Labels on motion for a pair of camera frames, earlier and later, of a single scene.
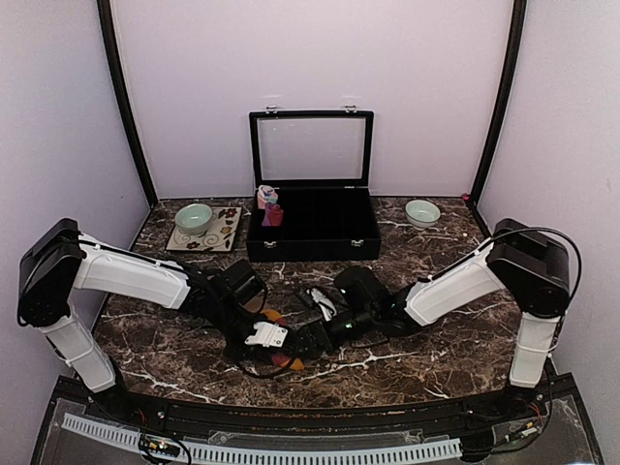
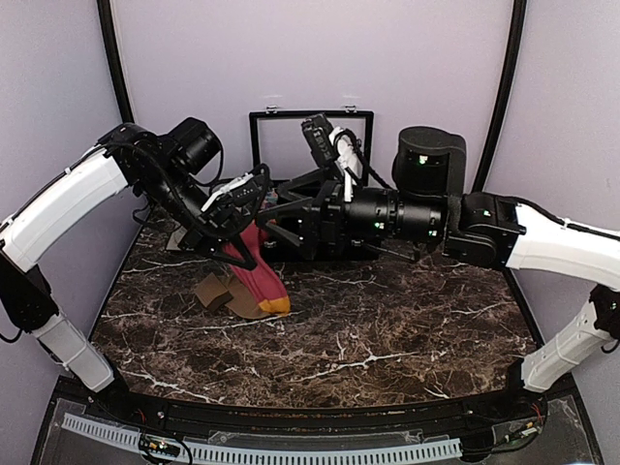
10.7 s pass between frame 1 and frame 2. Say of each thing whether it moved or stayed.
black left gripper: moved
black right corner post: stayed
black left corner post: stayed
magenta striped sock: moved
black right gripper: moved
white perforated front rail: stayed
